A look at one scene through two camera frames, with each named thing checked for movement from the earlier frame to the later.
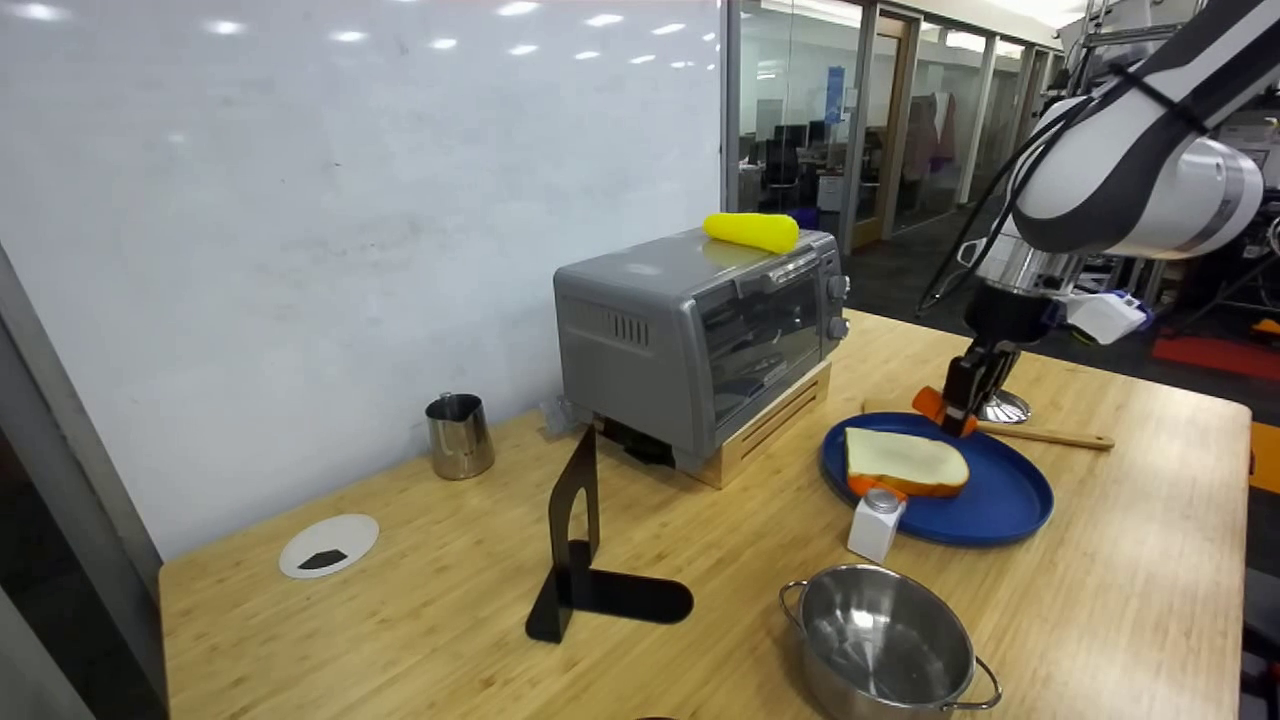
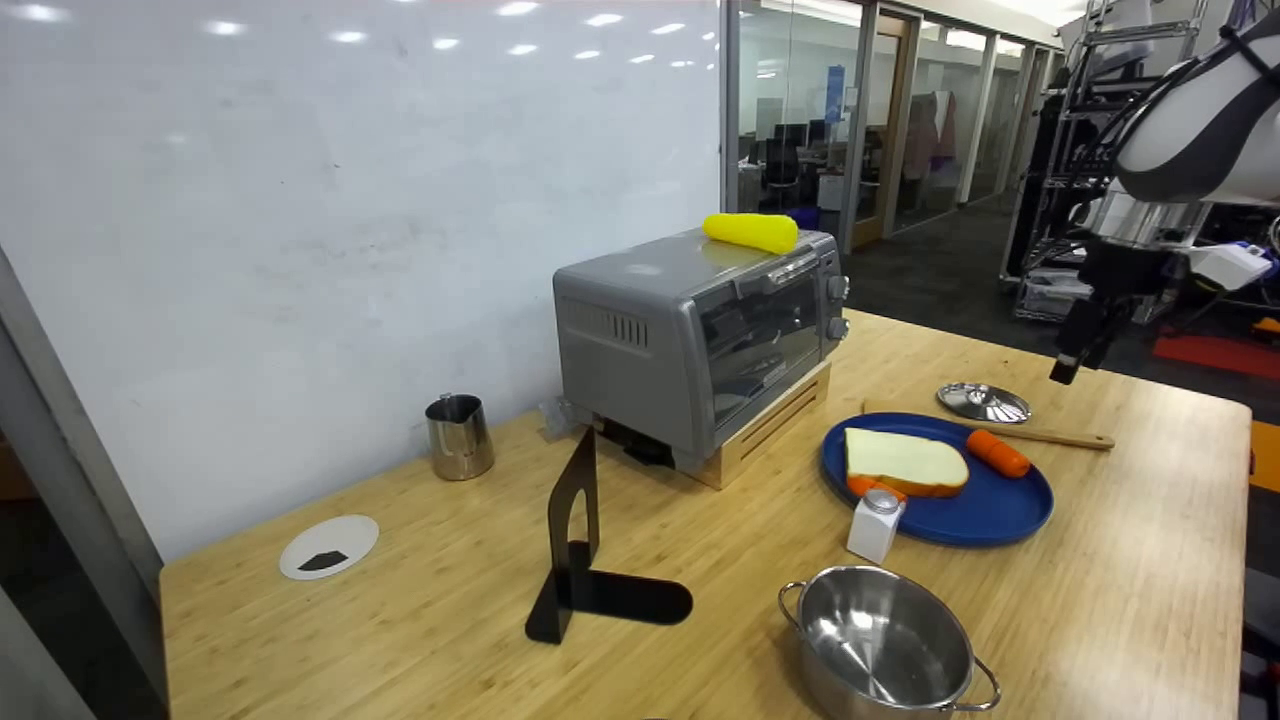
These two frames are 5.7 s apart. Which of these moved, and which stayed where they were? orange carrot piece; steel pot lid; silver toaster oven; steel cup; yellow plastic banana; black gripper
Moved: orange carrot piece; black gripper
Stayed: steel cup; silver toaster oven; steel pot lid; yellow plastic banana
